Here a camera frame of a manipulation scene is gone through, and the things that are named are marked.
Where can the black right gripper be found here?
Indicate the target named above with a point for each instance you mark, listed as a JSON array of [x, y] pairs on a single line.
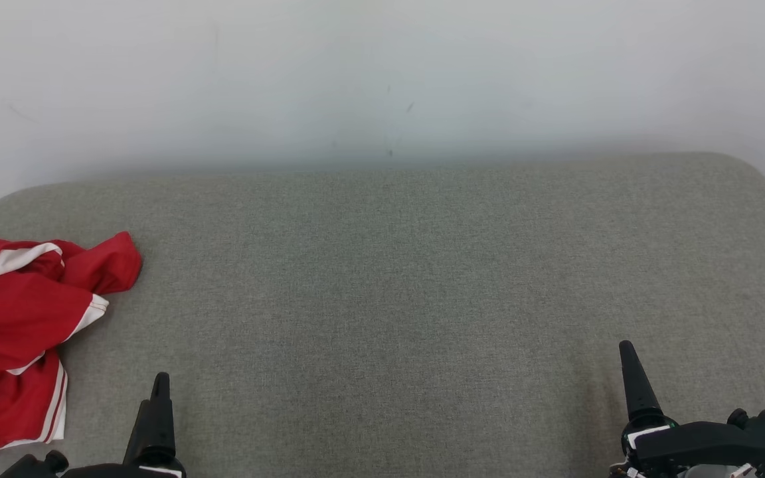
[[694, 445]]

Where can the red white basketball jersey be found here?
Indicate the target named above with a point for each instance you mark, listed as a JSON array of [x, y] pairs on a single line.
[[107, 265]]

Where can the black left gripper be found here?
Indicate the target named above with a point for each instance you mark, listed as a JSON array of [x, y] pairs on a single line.
[[130, 471]]

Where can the grey fabric sofa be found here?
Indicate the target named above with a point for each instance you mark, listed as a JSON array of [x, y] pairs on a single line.
[[382, 299]]

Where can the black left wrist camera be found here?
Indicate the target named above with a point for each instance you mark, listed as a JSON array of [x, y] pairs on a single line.
[[40, 466]]

